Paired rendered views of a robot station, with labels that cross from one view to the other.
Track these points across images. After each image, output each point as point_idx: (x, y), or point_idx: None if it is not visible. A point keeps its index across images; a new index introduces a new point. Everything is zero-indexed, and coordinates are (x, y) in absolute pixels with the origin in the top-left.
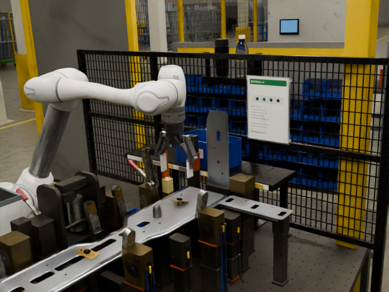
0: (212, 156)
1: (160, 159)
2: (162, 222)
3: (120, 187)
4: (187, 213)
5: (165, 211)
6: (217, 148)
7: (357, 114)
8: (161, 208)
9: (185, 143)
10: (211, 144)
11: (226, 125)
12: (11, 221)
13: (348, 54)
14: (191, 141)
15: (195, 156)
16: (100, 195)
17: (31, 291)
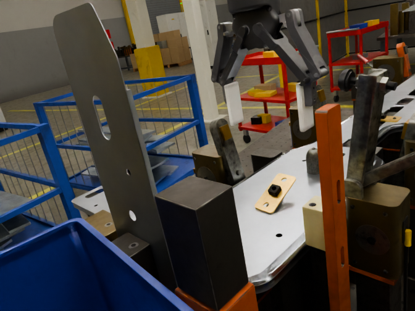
0: (142, 203)
1: (314, 94)
2: (298, 162)
3: (409, 121)
4: (255, 181)
5: (303, 181)
6: (118, 167)
7: None
8: (315, 189)
9: (231, 41)
10: (132, 160)
11: (71, 71)
12: None
13: None
14: (217, 41)
15: (214, 74)
16: None
17: (397, 95)
